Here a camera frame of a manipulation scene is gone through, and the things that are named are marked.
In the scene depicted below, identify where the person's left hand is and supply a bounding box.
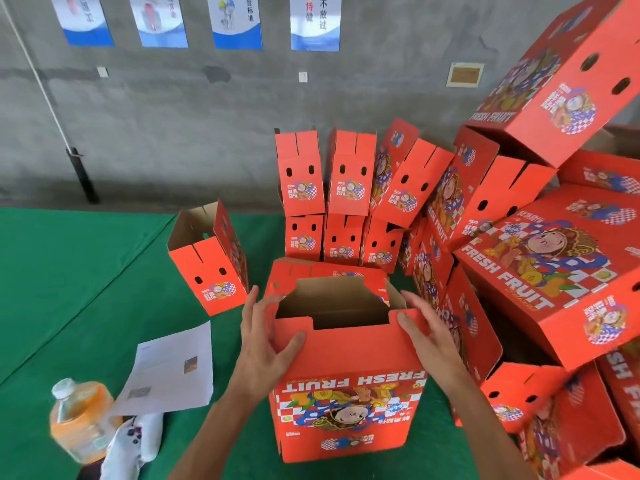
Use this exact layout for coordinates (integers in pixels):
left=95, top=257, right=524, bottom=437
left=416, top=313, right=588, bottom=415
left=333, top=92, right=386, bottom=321
left=231, top=286, right=307, bottom=403

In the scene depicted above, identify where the person's right hand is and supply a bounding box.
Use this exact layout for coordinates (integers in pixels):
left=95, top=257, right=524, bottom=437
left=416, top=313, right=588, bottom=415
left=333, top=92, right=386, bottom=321
left=396, top=290, right=473, bottom=395

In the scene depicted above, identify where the red fruit carton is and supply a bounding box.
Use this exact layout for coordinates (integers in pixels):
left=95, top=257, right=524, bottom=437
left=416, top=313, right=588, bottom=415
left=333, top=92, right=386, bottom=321
left=167, top=200, right=250, bottom=317
left=264, top=259, right=431, bottom=464

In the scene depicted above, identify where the person's left forearm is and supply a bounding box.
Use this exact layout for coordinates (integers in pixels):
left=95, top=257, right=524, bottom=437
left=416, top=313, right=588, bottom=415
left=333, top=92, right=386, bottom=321
left=169, top=384, right=268, bottom=480

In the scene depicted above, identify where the person's right forearm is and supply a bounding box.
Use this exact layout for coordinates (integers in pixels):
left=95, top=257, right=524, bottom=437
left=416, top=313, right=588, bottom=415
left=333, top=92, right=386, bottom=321
left=440, top=376, right=537, bottom=480

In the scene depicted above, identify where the white paper sheet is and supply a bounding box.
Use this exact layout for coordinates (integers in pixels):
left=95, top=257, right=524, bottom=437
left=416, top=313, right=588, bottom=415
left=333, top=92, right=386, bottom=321
left=109, top=321, right=215, bottom=417

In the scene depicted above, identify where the pile of red fruit boxes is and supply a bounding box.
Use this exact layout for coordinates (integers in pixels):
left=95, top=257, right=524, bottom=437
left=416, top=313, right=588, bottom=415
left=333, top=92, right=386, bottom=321
left=274, top=0, right=640, bottom=480

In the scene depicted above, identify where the white printed cloth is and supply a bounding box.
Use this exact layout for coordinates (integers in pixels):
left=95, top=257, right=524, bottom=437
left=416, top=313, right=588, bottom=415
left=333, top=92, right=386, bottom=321
left=100, top=412, right=165, bottom=480

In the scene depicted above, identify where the orange drink bottle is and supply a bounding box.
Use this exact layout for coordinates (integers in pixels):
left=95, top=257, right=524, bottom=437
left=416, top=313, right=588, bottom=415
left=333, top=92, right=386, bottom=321
left=49, top=378, right=124, bottom=465

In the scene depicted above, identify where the green felt mat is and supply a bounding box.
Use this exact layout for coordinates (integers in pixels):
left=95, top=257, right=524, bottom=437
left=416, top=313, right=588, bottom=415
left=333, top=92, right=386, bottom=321
left=0, top=208, right=482, bottom=480

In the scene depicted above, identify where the black pole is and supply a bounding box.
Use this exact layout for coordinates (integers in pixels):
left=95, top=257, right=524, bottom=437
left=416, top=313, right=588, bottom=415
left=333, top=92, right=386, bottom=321
left=66, top=147, right=101, bottom=204

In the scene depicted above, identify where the beige framed wall plate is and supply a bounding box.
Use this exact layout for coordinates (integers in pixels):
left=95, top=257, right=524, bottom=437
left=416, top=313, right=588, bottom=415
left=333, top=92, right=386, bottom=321
left=446, top=62, right=485, bottom=88

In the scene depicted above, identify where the blue and white wall poster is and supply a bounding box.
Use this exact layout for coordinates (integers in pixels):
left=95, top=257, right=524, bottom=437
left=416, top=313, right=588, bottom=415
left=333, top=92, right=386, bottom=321
left=49, top=0, right=115, bottom=47
left=128, top=0, right=189, bottom=49
left=290, top=0, right=343, bottom=52
left=206, top=0, right=263, bottom=50

